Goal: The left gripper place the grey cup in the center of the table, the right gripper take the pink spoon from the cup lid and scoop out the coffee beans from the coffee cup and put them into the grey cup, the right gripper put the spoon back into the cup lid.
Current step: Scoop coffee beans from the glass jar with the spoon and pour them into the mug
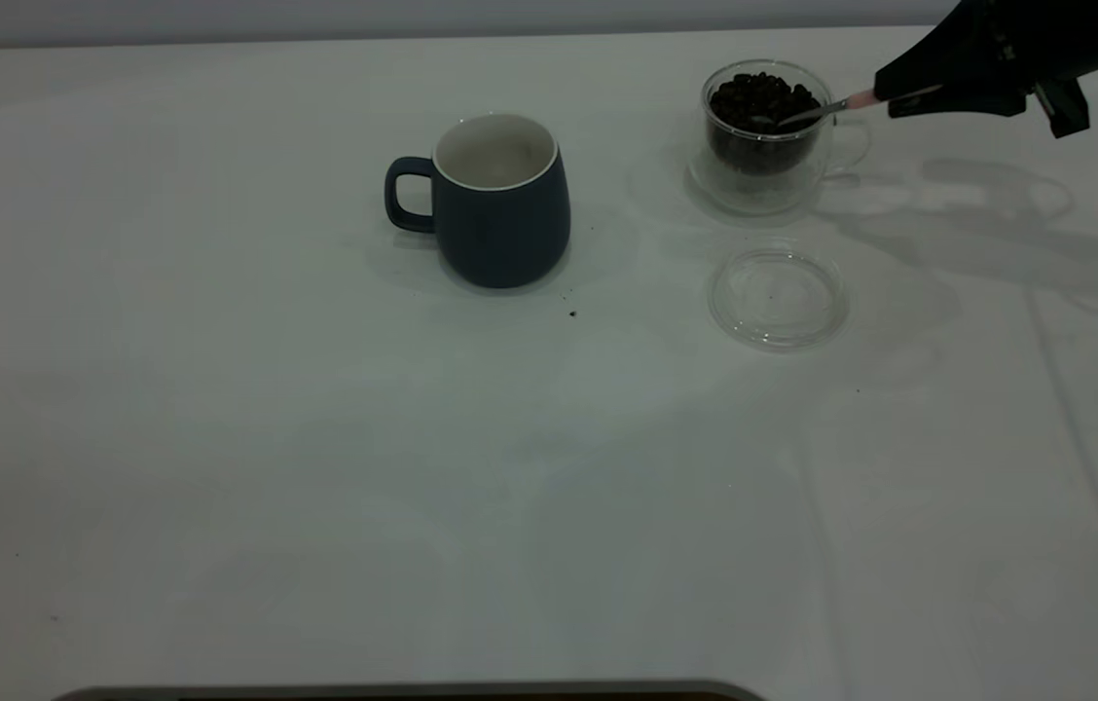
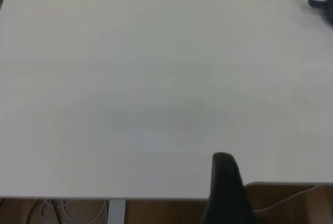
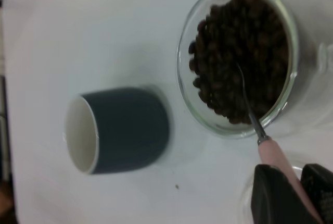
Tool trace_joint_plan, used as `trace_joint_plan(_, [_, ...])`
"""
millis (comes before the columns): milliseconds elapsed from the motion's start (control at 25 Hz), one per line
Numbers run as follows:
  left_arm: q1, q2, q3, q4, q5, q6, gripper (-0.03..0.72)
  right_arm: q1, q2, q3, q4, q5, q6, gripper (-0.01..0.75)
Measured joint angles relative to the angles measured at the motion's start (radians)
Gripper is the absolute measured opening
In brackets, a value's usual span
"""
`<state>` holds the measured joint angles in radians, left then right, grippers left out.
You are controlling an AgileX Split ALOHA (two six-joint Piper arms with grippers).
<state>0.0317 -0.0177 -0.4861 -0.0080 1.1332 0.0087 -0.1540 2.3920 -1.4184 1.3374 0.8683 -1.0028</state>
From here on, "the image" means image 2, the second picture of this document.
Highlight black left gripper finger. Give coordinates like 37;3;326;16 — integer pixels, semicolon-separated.
200;152;258;224

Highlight dark grey ceramic mug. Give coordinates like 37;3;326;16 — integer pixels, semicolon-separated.
308;0;333;27

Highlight white table leg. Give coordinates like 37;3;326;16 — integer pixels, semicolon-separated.
107;198;127;224

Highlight thin beige cable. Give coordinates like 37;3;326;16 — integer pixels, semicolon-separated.
253;184;321;212

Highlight white cable under table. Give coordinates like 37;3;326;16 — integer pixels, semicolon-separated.
39;198;108;224

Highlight black cable under table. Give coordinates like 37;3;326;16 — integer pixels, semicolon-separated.
25;198;65;224

